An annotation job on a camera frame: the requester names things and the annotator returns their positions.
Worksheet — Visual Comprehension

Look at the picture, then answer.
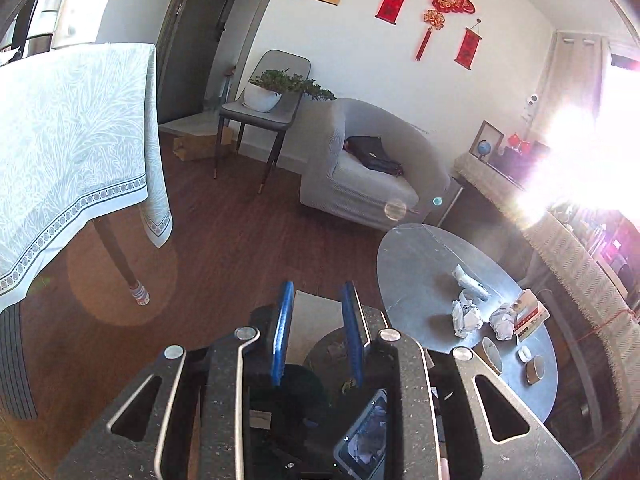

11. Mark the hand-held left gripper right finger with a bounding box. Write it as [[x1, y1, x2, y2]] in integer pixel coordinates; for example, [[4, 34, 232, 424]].
[[341, 281, 583, 480]]

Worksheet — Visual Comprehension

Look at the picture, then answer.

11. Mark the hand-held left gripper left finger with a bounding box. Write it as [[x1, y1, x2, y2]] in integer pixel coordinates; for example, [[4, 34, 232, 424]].
[[55, 280, 296, 480]]

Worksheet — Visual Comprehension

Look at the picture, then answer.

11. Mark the white paper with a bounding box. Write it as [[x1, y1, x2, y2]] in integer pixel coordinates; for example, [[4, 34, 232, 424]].
[[451, 292, 483, 338], [489, 301, 518, 342]]

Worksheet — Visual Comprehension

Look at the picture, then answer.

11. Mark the beige cup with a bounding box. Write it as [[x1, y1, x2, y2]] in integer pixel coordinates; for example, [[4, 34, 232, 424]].
[[481, 337, 503, 375]]

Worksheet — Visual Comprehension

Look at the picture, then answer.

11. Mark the tissue box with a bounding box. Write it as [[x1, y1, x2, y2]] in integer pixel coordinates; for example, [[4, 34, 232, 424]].
[[511, 289, 551, 338]]

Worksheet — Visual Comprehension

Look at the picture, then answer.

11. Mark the low round grey table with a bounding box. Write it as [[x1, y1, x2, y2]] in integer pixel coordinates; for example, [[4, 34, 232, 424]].
[[302, 330, 353, 396]]

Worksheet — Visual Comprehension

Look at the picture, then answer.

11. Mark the white floor mat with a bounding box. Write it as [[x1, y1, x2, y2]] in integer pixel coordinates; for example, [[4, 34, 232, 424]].
[[285, 290, 386, 368]]

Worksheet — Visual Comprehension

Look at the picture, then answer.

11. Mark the round grey coffee table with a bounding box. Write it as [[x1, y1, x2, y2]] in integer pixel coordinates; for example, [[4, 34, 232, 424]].
[[376, 223, 558, 423]]

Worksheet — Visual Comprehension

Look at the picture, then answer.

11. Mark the grey armchair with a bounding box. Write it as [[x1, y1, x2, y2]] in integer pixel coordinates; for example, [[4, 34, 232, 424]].
[[299, 97, 451, 231]]

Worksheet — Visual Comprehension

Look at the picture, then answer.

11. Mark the black bag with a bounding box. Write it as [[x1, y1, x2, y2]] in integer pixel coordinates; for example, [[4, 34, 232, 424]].
[[344, 135, 405, 177]]

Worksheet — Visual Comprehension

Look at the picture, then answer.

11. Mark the cardboard box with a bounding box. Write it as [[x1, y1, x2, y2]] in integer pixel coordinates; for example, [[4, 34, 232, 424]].
[[172, 127, 236, 162]]

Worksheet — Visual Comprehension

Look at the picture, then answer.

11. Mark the grey dining chair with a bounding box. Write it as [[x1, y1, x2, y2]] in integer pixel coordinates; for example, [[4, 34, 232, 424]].
[[214, 50, 312, 195]]

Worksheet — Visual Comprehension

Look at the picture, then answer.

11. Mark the beige fringed cabinet cloth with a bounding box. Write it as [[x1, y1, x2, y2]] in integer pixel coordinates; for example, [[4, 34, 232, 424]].
[[454, 152, 640, 411]]

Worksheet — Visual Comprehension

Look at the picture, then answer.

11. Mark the potted plant in white pot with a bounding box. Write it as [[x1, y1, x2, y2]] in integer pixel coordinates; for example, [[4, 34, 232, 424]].
[[242, 69, 337, 113]]

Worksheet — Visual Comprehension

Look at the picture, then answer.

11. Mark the grey striped cloth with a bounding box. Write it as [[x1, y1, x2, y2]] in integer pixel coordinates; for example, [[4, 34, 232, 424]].
[[0, 305, 39, 421]]

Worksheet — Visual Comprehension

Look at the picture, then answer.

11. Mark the table with white patterned cloth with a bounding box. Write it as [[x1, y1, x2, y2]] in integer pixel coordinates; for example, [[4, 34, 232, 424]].
[[0, 42, 173, 313]]

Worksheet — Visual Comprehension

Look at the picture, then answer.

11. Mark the red hanging scroll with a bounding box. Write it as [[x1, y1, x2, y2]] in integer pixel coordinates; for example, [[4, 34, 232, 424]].
[[454, 19, 482, 68], [375, 0, 411, 25]]

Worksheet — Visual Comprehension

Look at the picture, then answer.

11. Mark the dark grey door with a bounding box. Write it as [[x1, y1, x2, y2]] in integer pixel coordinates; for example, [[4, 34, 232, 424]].
[[157, 0, 251, 111]]

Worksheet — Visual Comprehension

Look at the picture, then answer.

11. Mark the beige curtain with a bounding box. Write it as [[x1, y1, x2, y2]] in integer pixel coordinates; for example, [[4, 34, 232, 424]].
[[542, 30, 611, 146]]

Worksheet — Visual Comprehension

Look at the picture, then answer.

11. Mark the white lidded jar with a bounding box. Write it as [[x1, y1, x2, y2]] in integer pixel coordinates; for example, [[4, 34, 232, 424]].
[[64, 0, 117, 49]]

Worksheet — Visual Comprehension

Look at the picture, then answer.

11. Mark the wooden picture frame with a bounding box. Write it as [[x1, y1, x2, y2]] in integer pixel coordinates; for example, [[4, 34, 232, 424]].
[[471, 121, 505, 157]]

